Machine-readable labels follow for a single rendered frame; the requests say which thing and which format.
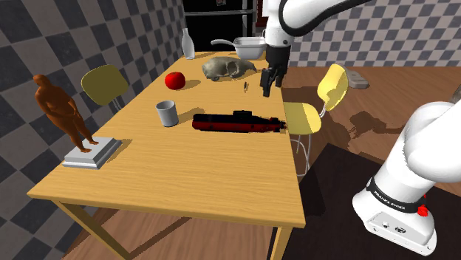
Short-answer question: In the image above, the red apple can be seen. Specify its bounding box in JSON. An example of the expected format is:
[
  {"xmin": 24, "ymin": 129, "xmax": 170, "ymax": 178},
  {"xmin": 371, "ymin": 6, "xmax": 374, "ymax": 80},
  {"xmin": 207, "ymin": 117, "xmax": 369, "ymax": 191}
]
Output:
[{"xmin": 164, "ymin": 71, "xmax": 187, "ymax": 91}]

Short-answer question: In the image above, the black refrigerator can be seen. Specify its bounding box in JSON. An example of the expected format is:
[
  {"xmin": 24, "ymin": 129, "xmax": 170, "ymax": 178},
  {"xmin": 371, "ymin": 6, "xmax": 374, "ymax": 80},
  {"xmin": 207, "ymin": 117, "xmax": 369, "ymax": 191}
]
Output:
[{"xmin": 181, "ymin": 0, "xmax": 264, "ymax": 52}]

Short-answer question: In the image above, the grey flat object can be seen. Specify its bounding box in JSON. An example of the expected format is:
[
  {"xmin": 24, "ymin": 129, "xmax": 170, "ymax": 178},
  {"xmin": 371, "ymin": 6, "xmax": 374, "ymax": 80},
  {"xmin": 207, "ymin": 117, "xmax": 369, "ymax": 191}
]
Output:
[{"xmin": 338, "ymin": 64, "xmax": 370, "ymax": 90}]

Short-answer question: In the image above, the wooden table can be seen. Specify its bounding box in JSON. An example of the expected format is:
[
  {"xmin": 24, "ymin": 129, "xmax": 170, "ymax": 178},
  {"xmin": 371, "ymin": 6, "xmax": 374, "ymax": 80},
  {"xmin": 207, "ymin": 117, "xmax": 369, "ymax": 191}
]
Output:
[{"xmin": 27, "ymin": 51, "xmax": 307, "ymax": 260}]

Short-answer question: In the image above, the grey cup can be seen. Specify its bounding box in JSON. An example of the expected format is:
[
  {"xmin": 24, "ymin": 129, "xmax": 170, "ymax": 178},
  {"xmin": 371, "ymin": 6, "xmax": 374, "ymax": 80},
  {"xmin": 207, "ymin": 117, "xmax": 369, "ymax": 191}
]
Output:
[{"xmin": 155, "ymin": 100, "xmax": 180, "ymax": 128}]

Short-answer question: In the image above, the grey animal skull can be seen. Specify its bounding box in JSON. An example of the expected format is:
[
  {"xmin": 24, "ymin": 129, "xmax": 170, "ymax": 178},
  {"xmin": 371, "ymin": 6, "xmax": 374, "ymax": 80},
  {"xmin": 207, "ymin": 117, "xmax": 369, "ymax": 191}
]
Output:
[{"xmin": 201, "ymin": 56, "xmax": 258, "ymax": 82}]

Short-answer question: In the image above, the black and red submarine model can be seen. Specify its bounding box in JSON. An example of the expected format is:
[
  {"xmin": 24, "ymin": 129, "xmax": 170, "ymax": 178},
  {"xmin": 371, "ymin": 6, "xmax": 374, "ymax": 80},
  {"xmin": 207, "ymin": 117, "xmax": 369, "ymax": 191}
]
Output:
[{"xmin": 191, "ymin": 110, "xmax": 287, "ymax": 134}]

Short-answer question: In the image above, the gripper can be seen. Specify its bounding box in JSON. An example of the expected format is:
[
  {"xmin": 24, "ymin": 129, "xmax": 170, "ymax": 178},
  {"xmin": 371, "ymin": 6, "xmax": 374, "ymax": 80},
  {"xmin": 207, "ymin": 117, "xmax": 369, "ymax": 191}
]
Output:
[{"xmin": 259, "ymin": 44, "xmax": 292, "ymax": 98}]

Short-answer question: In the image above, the white saucepan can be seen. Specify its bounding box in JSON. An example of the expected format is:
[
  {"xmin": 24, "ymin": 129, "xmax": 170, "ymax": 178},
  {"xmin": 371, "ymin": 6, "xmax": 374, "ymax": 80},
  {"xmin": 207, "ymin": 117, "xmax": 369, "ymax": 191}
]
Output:
[{"xmin": 210, "ymin": 36, "xmax": 268, "ymax": 61}]

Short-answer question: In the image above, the white bottle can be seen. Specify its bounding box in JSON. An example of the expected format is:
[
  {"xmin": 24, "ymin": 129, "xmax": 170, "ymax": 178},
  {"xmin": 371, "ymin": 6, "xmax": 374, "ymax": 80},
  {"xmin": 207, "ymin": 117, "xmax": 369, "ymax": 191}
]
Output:
[{"xmin": 181, "ymin": 27, "xmax": 196, "ymax": 61}]

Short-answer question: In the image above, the yellow chair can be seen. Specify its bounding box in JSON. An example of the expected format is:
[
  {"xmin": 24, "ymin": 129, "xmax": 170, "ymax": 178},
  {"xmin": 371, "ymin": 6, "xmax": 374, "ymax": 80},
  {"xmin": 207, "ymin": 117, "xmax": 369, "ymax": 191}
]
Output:
[{"xmin": 282, "ymin": 64, "xmax": 349, "ymax": 178}]

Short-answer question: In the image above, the brown human figure, grey base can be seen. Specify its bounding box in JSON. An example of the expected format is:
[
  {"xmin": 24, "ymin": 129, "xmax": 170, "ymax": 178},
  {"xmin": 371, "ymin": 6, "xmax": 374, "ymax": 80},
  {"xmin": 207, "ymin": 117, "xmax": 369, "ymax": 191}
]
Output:
[{"xmin": 33, "ymin": 74, "xmax": 123, "ymax": 170}]

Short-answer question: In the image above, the olive green chair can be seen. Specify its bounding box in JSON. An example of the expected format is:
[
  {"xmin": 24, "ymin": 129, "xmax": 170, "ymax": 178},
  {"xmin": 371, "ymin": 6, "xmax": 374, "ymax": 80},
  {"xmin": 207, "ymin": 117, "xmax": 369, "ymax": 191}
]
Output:
[{"xmin": 80, "ymin": 64, "xmax": 129, "ymax": 113}]

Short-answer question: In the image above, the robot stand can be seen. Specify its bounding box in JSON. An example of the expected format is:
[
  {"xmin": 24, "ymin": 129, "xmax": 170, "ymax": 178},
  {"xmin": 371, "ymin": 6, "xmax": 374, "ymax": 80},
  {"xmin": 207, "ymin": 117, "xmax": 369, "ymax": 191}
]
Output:
[{"xmin": 267, "ymin": 143, "xmax": 461, "ymax": 260}]

